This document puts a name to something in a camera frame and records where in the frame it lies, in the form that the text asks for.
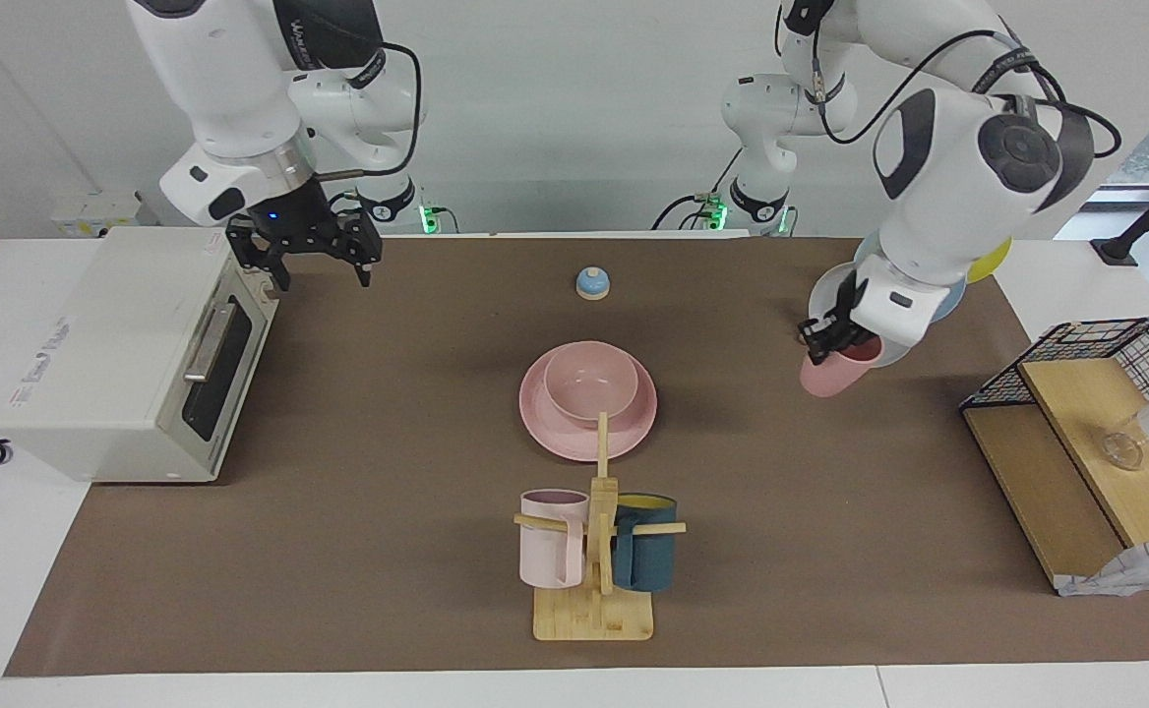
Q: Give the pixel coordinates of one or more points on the wooden mug tree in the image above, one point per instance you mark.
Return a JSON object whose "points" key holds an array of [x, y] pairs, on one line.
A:
{"points": [[594, 619]]}

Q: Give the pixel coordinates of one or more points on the brown table mat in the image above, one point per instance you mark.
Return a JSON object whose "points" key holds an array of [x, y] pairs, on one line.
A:
{"points": [[388, 492]]}

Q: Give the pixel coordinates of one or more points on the pink bowl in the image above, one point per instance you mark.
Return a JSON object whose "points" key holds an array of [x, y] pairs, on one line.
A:
{"points": [[589, 388]]}

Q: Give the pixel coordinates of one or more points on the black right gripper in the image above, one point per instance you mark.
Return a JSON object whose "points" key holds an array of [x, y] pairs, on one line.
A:
{"points": [[299, 221]]}

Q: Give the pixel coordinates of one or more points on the white wall socket box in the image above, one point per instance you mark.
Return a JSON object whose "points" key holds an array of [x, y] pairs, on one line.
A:
{"points": [[92, 211]]}

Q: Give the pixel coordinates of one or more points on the beige toaster oven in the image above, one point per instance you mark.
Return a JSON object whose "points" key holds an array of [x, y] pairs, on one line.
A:
{"points": [[112, 364]]}

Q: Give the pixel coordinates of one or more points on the grey plate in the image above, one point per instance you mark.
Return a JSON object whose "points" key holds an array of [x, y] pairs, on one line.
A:
{"points": [[825, 290]]}

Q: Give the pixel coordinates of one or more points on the black clamp stand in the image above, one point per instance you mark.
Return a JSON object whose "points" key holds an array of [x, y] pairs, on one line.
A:
{"points": [[1116, 248]]}

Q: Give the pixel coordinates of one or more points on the pink tumbler cup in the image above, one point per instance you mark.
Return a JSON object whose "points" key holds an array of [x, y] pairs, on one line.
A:
{"points": [[830, 379]]}

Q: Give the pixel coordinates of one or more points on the dark teal mug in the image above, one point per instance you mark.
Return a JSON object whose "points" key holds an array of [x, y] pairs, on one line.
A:
{"points": [[645, 560]]}

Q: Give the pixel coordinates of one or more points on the light blue plate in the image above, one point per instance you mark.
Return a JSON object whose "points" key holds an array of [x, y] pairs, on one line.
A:
{"points": [[950, 300]]}

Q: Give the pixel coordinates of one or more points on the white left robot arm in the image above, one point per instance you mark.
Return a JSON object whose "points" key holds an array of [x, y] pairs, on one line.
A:
{"points": [[938, 197]]}

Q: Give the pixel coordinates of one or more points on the yellow plate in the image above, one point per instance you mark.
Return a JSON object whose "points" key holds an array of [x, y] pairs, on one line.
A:
{"points": [[993, 261]]}

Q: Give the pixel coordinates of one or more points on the pale pink mug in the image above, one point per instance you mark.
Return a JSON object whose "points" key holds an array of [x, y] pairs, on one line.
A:
{"points": [[547, 556]]}

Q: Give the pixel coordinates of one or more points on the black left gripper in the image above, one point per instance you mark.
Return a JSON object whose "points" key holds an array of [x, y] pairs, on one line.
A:
{"points": [[850, 315]]}

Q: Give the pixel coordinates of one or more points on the pink speckled plate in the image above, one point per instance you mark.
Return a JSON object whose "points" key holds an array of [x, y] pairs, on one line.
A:
{"points": [[574, 438]]}

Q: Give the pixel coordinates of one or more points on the small clear glass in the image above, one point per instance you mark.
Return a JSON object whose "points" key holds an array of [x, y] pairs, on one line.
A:
{"points": [[1122, 450]]}

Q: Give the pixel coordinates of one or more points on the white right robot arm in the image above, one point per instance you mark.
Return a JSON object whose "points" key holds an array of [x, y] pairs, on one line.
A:
{"points": [[220, 79]]}

